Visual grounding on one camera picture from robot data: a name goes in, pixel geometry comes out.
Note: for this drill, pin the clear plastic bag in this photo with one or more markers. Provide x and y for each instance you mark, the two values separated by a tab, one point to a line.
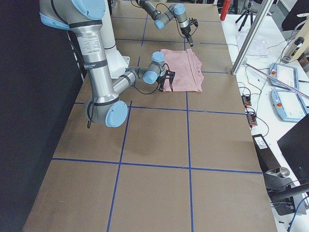
258	46

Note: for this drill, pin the black camera tripod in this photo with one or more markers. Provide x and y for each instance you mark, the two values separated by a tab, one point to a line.
245	15

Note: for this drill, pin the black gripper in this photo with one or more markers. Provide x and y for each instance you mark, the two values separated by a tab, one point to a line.
186	31
161	79

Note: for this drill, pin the near blue teach pendant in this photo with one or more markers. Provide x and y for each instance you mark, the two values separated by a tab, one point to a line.
289	106

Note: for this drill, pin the black monitor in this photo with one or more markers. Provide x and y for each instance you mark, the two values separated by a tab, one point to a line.
294	146

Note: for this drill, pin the orange black connector box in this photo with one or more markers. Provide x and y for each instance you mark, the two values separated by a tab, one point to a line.
246	99

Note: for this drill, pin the pink Snoopy t-shirt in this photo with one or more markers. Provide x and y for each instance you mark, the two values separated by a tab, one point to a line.
187	68

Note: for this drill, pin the blue teach pendant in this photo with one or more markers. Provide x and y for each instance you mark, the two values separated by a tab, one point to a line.
285	74
289	106

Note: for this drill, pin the aluminium frame post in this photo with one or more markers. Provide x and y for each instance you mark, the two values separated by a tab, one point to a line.
265	6

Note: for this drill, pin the far blue teach pendant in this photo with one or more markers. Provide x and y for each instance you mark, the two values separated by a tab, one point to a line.
285	74

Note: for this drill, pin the red cylinder bottle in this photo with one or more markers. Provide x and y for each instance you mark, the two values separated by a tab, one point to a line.
225	9

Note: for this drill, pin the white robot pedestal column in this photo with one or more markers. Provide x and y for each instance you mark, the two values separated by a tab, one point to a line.
116	62

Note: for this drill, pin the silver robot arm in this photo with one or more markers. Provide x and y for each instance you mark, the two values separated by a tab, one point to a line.
161	19
108	71

